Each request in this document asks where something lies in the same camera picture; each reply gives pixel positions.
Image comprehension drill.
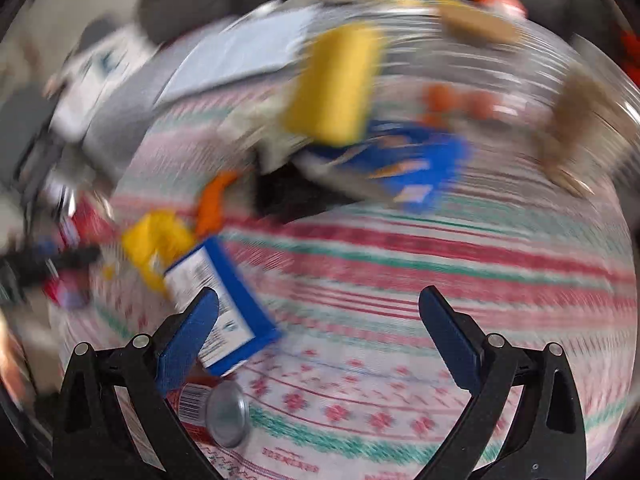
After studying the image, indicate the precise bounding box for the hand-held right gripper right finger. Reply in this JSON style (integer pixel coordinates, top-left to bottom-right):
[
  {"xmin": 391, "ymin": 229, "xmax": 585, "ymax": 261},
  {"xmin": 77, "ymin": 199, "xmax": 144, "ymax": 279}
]
[{"xmin": 417, "ymin": 286, "xmax": 588, "ymax": 480}]

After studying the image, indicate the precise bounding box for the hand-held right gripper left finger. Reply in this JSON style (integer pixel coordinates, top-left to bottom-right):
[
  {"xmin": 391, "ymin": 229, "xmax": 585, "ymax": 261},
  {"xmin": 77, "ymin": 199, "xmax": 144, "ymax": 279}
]
[{"xmin": 52, "ymin": 287, "xmax": 221, "ymax": 480}]

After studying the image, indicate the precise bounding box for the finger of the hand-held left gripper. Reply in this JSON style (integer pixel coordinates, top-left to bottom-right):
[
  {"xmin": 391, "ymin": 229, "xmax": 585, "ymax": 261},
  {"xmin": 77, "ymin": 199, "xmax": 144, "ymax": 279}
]
[{"xmin": 0, "ymin": 244, "xmax": 101, "ymax": 286}]

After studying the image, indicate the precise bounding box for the red snack packet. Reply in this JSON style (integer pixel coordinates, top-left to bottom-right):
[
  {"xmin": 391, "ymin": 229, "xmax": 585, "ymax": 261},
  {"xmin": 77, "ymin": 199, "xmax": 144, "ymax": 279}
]
[{"xmin": 42, "ymin": 195, "xmax": 116, "ymax": 311}]

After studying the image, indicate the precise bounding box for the blue and white carton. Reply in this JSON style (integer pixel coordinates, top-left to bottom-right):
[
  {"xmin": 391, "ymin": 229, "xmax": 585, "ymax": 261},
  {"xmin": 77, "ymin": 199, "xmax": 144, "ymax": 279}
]
[{"xmin": 162, "ymin": 236, "xmax": 283, "ymax": 378}]

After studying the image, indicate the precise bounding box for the red drink can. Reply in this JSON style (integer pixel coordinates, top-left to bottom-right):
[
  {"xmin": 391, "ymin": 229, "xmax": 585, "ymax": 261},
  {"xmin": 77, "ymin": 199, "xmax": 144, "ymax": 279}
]
[{"xmin": 167, "ymin": 380, "xmax": 251, "ymax": 448}]

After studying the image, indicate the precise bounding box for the patterned red green tablecloth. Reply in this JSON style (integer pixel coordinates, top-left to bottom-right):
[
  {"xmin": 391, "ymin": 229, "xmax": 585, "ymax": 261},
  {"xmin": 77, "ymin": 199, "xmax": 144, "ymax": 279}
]
[{"xmin": 55, "ymin": 80, "xmax": 636, "ymax": 480}]

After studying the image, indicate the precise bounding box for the yellow snack packet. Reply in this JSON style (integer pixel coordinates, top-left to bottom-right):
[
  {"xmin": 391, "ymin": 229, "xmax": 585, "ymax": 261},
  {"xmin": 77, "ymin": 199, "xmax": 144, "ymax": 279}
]
[{"xmin": 120, "ymin": 210, "xmax": 196, "ymax": 296}]

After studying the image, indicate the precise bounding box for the dark grey chair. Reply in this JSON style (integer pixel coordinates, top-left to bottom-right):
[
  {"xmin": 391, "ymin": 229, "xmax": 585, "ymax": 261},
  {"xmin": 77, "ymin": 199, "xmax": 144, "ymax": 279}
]
[{"xmin": 0, "ymin": 85, "xmax": 57, "ymax": 201}]

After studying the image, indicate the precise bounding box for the orange snack packet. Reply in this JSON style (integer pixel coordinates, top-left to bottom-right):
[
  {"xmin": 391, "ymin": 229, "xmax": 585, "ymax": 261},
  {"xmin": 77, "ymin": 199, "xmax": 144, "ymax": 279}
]
[{"xmin": 195, "ymin": 170, "xmax": 241, "ymax": 238}]

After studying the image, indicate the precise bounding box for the grey striped cloth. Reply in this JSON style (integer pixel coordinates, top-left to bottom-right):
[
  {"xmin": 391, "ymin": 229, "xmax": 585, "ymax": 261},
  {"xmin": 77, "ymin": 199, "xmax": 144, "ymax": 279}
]
[{"xmin": 85, "ymin": 45, "xmax": 201, "ymax": 171}]

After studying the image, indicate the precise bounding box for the black plastic tray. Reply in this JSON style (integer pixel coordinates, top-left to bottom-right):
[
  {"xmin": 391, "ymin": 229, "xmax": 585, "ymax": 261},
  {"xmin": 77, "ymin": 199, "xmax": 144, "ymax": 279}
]
[{"xmin": 252, "ymin": 160, "xmax": 361, "ymax": 221}]

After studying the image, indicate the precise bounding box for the blue snack packet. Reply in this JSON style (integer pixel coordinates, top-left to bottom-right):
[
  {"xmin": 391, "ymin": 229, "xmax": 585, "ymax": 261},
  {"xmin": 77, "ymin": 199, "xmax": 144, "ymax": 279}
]
[{"xmin": 295, "ymin": 120, "xmax": 473, "ymax": 211}]

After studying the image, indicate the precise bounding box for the woven basket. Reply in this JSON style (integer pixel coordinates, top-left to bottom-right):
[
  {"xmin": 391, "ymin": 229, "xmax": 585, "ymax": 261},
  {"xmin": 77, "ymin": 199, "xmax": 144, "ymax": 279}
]
[{"xmin": 540, "ymin": 67, "xmax": 631, "ymax": 196}]

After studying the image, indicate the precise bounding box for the printed paper sheet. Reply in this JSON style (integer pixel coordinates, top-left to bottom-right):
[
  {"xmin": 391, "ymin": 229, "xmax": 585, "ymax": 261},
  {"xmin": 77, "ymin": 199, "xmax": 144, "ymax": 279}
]
[{"xmin": 160, "ymin": 7, "xmax": 321, "ymax": 103}]

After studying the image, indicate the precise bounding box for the clear bag of oranges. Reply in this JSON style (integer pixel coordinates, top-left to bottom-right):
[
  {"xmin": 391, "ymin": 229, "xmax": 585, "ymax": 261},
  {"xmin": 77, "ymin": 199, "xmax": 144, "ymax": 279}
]
[{"xmin": 390, "ymin": 5, "xmax": 581, "ymax": 131}]

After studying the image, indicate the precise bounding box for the yellow box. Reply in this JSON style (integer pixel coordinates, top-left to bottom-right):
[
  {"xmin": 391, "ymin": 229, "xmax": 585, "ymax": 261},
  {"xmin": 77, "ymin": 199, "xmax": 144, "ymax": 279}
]
[{"xmin": 282, "ymin": 25, "xmax": 386, "ymax": 146}]

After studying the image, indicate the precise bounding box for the wooden tray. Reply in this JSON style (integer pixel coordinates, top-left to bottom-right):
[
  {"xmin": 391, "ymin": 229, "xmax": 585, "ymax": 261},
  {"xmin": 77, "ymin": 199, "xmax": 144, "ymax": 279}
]
[{"xmin": 440, "ymin": 2, "xmax": 521, "ymax": 46}]

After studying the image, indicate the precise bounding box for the red orange toy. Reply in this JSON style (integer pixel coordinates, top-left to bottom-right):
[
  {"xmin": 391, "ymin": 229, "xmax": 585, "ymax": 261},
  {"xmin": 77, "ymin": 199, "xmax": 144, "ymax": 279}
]
[{"xmin": 469, "ymin": 0, "xmax": 527, "ymax": 17}]

